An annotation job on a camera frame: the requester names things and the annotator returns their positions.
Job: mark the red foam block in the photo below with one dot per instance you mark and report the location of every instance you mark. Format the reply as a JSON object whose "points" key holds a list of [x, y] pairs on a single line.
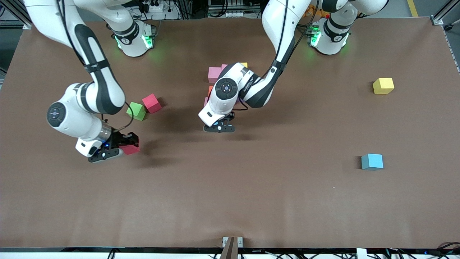
{"points": [[151, 103], [131, 149]]}

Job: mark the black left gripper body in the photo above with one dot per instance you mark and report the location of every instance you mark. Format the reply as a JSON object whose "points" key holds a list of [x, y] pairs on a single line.
{"points": [[229, 116]]}

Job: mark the white power strip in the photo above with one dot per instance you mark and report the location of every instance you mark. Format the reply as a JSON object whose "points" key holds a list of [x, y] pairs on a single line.
{"points": [[157, 8]]}

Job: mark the aluminium frame profile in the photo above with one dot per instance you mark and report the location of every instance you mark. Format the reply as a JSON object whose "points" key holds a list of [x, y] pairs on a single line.
{"points": [[21, 24], [436, 19]]}

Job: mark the black electronics rack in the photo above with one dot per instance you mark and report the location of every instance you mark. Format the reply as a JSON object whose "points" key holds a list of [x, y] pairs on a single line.
{"points": [[233, 7]]}

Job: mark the green foam block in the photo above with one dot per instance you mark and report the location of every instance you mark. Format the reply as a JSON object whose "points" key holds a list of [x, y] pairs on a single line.
{"points": [[136, 109]]}

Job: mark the blue foam block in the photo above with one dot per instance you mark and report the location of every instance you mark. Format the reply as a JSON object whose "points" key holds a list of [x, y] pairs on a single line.
{"points": [[372, 161]]}

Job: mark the large table cover mat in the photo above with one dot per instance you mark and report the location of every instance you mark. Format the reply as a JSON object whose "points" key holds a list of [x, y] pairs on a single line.
{"points": [[215, 187]]}

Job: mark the bag of orange items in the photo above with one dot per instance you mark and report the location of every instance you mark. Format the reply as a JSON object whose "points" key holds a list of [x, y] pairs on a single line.
{"points": [[316, 12]]}

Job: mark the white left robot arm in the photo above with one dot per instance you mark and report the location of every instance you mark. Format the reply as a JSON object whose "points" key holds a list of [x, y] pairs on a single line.
{"points": [[222, 97]]}

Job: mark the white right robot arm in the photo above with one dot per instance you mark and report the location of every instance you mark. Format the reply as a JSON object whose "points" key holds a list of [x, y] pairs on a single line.
{"points": [[75, 118]]}

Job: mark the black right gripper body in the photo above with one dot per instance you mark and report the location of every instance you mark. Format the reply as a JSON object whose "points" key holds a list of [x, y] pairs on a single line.
{"points": [[118, 138]]}

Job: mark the metal clamp bracket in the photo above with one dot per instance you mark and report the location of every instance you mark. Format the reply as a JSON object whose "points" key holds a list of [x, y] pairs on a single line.
{"points": [[230, 250]]}

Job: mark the orange foam block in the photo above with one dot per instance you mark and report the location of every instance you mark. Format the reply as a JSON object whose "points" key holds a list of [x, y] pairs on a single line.
{"points": [[210, 90]]}

